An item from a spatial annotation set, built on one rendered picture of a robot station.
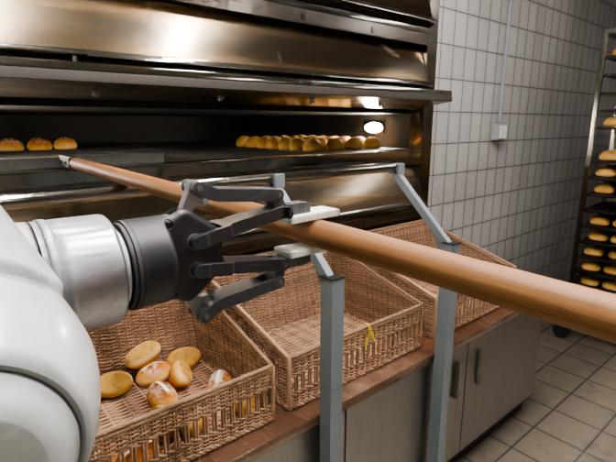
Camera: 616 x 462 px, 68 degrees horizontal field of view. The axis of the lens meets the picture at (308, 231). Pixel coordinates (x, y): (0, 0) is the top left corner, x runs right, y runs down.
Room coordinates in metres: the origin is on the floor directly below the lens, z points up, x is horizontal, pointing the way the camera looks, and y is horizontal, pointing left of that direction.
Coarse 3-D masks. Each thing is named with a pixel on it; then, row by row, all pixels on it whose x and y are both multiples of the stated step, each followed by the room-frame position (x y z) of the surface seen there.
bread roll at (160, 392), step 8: (152, 384) 1.06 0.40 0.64; (160, 384) 1.05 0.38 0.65; (168, 384) 1.06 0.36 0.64; (152, 392) 1.04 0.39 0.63; (160, 392) 1.03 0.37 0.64; (168, 392) 1.03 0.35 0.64; (176, 392) 1.06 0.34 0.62; (152, 400) 1.03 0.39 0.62; (160, 400) 1.02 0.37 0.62; (168, 400) 1.02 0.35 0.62; (176, 400) 1.04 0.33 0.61
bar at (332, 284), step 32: (32, 192) 0.82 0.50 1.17; (64, 192) 0.85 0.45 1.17; (96, 192) 0.88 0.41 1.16; (128, 192) 0.92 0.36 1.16; (320, 256) 1.04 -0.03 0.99; (448, 320) 1.29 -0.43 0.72; (320, 352) 1.01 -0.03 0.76; (448, 352) 1.30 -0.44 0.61; (320, 384) 1.01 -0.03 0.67; (448, 384) 1.31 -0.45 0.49; (320, 416) 1.01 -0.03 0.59; (320, 448) 1.01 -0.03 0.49
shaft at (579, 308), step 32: (160, 192) 0.75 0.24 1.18; (288, 224) 0.50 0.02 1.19; (320, 224) 0.47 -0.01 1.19; (352, 256) 0.42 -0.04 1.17; (384, 256) 0.39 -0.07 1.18; (416, 256) 0.37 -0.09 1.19; (448, 256) 0.35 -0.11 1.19; (448, 288) 0.35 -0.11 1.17; (480, 288) 0.32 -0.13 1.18; (512, 288) 0.30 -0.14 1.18; (544, 288) 0.29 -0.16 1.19; (576, 288) 0.28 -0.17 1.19; (544, 320) 0.29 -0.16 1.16; (576, 320) 0.27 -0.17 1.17; (608, 320) 0.26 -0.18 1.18
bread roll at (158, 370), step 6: (150, 366) 1.15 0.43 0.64; (156, 366) 1.15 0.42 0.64; (162, 366) 1.16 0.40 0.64; (168, 366) 1.17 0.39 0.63; (138, 372) 1.14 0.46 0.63; (144, 372) 1.13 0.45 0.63; (150, 372) 1.13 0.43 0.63; (156, 372) 1.14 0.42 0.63; (162, 372) 1.15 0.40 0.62; (168, 372) 1.16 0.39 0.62; (138, 378) 1.13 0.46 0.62; (144, 378) 1.12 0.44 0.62; (150, 378) 1.13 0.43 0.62; (156, 378) 1.13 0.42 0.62; (162, 378) 1.14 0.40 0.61; (168, 378) 1.16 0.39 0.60; (138, 384) 1.12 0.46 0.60; (144, 384) 1.12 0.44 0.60; (150, 384) 1.12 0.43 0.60
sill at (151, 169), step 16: (192, 160) 1.46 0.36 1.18; (208, 160) 1.46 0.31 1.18; (224, 160) 1.49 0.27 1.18; (240, 160) 1.53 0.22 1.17; (256, 160) 1.57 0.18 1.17; (272, 160) 1.61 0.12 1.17; (288, 160) 1.66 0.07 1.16; (304, 160) 1.71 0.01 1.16; (320, 160) 1.76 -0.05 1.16; (336, 160) 1.81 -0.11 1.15; (352, 160) 1.87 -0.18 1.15; (368, 160) 1.93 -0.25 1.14; (0, 176) 1.10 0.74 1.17; (16, 176) 1.12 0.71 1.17; (32, 176) 1.14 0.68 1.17; (48, 176) 1.16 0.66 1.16; (64, 176) 1.19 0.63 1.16; (80, 176) 1.21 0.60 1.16; (96, 176) 1.24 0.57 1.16; (160, 176) 1.35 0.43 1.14
